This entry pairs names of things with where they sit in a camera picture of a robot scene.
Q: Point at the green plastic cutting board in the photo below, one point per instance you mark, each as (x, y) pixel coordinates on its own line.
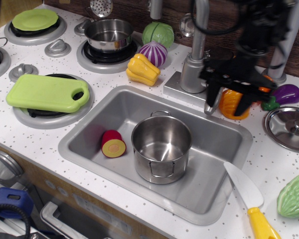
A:
(48, 93)

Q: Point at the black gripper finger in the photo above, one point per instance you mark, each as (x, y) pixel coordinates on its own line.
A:
(214, 93)
(244, 103)

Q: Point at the silver toy faucet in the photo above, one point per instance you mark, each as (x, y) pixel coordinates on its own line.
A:
(186, 85)

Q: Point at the red yellow toy fruit half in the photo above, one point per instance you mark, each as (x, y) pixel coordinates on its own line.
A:
(112, 144)

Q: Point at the green plastic plate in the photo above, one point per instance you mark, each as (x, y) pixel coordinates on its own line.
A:
(35, 19)

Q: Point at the silver faucet lever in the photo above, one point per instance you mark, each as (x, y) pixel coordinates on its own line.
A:
(209, 110)

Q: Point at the green toy bitter gourd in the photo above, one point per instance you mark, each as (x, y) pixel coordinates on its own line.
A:
(288, 200)

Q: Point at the steel saucepan on burner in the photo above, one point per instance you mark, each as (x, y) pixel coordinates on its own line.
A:
(109, 35)

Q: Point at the grey stove knob rear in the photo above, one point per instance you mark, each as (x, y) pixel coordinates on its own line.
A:
(80, 28)

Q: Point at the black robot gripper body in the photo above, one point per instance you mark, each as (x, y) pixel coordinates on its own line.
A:
(238, 74)

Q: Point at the grey stove knob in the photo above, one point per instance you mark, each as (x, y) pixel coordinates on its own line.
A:
(80, 28)
(20, 70)
(57, 49)

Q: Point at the silver slotted ladle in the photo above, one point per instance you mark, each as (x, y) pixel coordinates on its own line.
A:
(101, 8)

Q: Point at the purple white toy onion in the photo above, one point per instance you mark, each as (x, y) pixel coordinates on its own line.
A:
(156, 53)

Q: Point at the green toy cabbage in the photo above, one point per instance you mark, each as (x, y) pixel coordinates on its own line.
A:
(158, 32)

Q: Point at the orange toy pumpkin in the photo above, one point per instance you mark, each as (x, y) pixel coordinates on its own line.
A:
(228, 105)

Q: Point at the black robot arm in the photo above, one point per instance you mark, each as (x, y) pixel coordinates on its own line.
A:
(264, 24)

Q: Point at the orange toy carrot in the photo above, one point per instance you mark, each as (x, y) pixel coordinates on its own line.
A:
(264, 89)

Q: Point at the grey stove knob centre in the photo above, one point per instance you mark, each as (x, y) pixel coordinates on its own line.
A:
(57, 49)

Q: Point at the blue clamp with cable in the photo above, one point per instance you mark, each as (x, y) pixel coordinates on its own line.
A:
(16, 204)

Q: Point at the silver pole right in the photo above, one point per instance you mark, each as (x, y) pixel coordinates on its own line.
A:
(281, 54)

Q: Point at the purple toy eggplant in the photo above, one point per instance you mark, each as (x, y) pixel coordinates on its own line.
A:
(283, 95)

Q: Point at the grey stove knob left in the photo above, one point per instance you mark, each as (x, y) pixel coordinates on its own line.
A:
(20, 70)

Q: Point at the silver hanging spoon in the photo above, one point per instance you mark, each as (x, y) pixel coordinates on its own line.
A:
(186, 25)

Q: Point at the yellow toy squash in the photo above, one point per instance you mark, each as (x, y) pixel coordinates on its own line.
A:
(141, 70)

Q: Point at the steel pot lid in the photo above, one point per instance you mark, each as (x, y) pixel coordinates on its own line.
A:
(282, 126)

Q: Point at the silver oven door handle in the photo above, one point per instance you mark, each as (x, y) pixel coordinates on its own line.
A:
(67, 221)

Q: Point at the silver pole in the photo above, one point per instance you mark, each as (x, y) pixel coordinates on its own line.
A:
(156, 9)
(281, 54)

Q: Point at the silver pole top centre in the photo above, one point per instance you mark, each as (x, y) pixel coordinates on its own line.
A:
(156, 9)

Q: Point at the silver sink basin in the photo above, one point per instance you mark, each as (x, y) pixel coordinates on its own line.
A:
(200, 195)

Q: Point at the grey oven dial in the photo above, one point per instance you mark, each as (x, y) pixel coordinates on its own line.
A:
(9, 168)

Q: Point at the steel pot in sink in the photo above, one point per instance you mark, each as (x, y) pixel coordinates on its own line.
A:
(161, 146)

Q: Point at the white yellow toy knife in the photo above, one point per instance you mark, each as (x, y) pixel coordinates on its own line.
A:
(253, 199)

